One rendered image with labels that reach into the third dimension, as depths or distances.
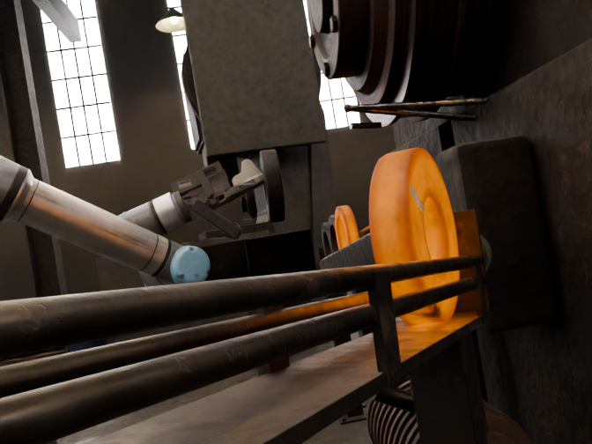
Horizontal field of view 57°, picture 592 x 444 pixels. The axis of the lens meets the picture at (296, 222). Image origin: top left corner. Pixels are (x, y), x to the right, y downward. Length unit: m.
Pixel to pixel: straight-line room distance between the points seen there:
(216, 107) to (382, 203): 3.17
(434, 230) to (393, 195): 0.11
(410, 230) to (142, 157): 10.83
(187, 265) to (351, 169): 10.28
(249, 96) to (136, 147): 7.76
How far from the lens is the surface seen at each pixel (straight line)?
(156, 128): 11.25
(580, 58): 0.67
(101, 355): 0.22
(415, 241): 0.43
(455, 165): 0.71
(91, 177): 11.36
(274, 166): 1.09
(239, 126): 3.56
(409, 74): 0.85
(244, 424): 0.22
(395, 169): 0.45
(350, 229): 1.58
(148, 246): 1.01
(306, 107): 3.68
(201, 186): 1.15
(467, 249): 0.57
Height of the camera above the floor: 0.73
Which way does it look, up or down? 1 degrees up
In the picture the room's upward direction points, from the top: 9 degrees counter-clockwise
